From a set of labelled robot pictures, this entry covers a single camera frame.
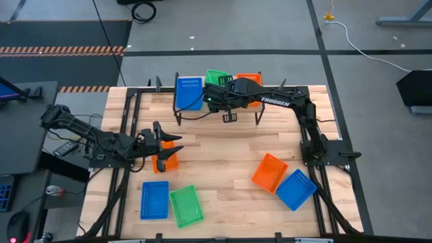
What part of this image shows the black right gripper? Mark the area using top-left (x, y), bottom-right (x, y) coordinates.
top-left (202, 74), bottom-right (238, 124)

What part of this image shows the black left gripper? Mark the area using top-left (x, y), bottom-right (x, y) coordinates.
top-left (136, 120), bottom-right (185, 173)

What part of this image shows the orange plastic basket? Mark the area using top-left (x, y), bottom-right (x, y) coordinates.
top-left (236, 73), bottom-right (263, 108)
top-left (151, 140), bottom-right (180, 175)
top-left (250, 152), bottom-right (290, 195)

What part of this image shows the green plastic basket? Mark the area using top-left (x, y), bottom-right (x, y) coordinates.
top-left (168, 184), bottom-right (205, 230)
top-left (205, 69), bottom-right (234, 87)

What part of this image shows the blue plastic basket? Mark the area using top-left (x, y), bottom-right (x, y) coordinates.
top-left (140, 181), bottom-right (170, 221)
top-left (175, 76), bottom-right (204, 111)
top-left (275, 168), bottom-right (319, 212)

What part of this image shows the black handheld remote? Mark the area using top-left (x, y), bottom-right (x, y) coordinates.
top-left (53, 140), bottom-right (80, 157)

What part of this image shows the black side desk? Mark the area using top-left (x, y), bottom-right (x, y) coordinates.
top-left (0, 80), bottom-right (60, 175)

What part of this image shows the black hazard striped floor mat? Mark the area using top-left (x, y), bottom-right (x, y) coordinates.
top-left (0, 20), bottom-right (133, 94)

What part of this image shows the blue flat panel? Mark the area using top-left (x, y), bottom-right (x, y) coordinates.
top-left (0, 82), bottom-right (23, 102)

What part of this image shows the black computer mouse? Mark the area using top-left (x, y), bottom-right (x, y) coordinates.
top-left (6, 211), bottom-right (31, 243)

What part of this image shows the blue key pad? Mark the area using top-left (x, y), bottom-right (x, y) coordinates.
top-left (0, 184), bottom-right (14, 213)

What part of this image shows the black cart base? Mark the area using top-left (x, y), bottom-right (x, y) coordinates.
top-left (396, 70), bottom-right (432, 116)

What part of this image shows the grey metal stand foot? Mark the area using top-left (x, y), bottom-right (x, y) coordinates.
top-left (376, 0), bottom-right (432, 28)

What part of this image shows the black aluminium table frame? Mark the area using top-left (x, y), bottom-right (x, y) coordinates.
top-left (76, 86), bottom-right (365, 238)

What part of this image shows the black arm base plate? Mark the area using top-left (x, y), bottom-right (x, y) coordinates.
top-left (88, 155), bottom-right (136, 169)
top-left (299, 139), bottom-right (362, 166)

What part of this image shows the black cable bundle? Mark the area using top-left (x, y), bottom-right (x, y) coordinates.
top-left (82, 167), bottom-right (131, 237)
top-left (308, 165), bottom-right (360, 236)

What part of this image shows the black hanging cable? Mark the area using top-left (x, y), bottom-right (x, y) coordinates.
top-left (92, 0), bottom-right (126, 87)

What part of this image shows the black coiled floor cable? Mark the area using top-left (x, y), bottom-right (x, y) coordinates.
top-left (130, 1), bottom-right (157, 24)

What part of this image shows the white floor cable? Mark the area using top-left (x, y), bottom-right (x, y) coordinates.
top-left (325, 20), bottom-right (412, 73)

